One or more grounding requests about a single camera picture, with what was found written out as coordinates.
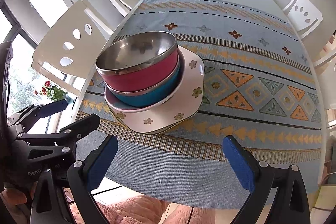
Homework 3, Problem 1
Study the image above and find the red flower plant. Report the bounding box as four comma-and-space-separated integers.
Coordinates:
34, 81, 68, 102

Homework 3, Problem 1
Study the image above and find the left hand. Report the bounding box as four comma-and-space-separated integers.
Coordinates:
1, 187, 27, 214

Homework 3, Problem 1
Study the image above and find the large hexagonal floral plate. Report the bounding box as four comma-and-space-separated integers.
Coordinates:
106, 46, 205, 122

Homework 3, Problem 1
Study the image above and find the magenta steel bowl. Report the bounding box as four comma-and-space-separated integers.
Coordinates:
96, 31, 178, 92

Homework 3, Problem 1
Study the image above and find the small hexagonal floral plate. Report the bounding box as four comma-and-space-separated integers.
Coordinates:
120, 113, 195, 135

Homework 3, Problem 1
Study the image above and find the pink fuzzy clothing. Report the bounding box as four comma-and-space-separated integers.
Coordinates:
68, 193, 224, 224

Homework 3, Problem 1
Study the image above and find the blue steel bowl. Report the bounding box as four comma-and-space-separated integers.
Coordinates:
105, 54, 184, 107

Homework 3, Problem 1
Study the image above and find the pink ceramic bowl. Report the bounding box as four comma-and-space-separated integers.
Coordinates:
105, 49, 185, 113

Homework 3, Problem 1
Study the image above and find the white chair near left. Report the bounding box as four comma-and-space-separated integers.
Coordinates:
31, 0, 113, 96

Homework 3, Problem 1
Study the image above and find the white chair right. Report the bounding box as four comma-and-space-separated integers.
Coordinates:
282, 0, 323, 39

